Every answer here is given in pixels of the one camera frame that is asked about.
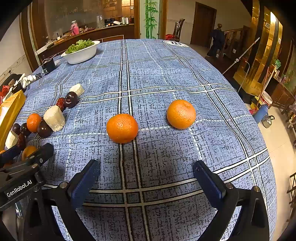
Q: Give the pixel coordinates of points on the large round orange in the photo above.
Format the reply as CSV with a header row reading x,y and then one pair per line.
x,y
181,114

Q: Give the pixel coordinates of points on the brown wooden door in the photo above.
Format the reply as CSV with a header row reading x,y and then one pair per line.
x,y
204,23

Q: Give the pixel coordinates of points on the small orange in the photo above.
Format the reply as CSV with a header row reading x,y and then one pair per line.
x,y
34,122
29,151

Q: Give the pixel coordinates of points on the green lettuce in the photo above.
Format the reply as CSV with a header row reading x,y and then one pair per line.
x,y
79,45

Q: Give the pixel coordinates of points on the black bag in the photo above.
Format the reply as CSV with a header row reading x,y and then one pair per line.
x,y
12,77

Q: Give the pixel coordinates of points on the blue thermos flask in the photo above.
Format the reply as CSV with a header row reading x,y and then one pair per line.
x,y
261,113

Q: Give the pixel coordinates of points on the low wooden cabinet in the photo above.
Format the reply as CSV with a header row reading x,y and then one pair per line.
x,y
282,95

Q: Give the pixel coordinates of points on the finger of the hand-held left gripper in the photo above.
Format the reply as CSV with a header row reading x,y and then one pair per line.
x,y
42,151
10,154

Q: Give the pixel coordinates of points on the red date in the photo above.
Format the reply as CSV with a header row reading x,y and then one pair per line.
x,y
21,141
61,103

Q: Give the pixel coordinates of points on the dark hanging coat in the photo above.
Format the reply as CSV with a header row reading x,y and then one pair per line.
x,y
217,42

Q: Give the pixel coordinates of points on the metal kettle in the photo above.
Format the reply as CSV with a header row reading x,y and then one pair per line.
x,y
268,121

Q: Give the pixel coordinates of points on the golden cabinet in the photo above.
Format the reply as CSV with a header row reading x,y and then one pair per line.
x,y
261,46

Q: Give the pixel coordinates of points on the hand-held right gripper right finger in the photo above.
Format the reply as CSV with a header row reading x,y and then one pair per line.
x,y
210,183

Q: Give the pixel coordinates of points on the pink bottle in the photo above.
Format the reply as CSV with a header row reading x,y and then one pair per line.
x,y
74,29

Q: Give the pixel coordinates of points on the metal mop pole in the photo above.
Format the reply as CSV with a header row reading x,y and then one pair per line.
x,y
240,53

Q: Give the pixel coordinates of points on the white bowl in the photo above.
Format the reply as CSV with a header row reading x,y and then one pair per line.
x,y
81,56

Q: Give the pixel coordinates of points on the black box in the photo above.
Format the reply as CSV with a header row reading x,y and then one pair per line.
x,y
48,65

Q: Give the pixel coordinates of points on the dark wooden chair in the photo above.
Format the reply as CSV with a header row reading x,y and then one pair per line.
x,y
179,29

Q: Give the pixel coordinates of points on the yellow plastic bag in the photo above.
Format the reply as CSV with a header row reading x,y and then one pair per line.
x,y
10,109

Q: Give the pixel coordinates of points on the white cloth gloves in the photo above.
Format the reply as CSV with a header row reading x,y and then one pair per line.
x,y
29,79

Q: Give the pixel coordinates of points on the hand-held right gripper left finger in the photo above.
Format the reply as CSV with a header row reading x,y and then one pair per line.
x,y
84,183

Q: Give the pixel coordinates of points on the white bucket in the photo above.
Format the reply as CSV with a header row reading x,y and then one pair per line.
x,y
266,98

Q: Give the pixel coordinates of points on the glass pitcher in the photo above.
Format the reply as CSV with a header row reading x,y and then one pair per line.
x,y
100,21

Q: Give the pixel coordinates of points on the wooden stair railing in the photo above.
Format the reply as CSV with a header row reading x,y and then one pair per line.
x,y
233,39

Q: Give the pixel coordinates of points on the red plastic bag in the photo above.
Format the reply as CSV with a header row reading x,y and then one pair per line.
x,y
3,91

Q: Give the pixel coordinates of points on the blue plaid tablecloth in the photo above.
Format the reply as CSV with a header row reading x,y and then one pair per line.
x,y
161,81

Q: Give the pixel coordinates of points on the wooden sideboard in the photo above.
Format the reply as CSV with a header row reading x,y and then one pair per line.
x,y
92,34

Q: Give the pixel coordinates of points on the bamboo painted panel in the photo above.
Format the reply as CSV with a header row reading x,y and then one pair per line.
x,y
151,18

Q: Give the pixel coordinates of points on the red cloth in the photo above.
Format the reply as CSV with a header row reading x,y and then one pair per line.
x,y
170,36

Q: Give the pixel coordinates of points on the large white sugarcane piece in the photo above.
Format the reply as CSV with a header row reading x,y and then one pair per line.
x,y
54,118

